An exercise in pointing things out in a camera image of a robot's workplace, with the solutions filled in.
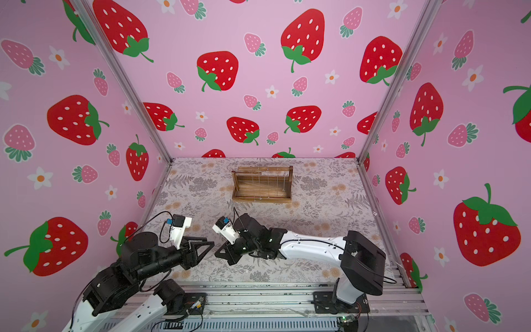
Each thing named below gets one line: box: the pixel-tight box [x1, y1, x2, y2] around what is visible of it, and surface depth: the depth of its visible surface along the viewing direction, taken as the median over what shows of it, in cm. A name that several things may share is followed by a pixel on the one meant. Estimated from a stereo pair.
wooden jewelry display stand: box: [230, 166, 294, 204], surface depth 106 cm
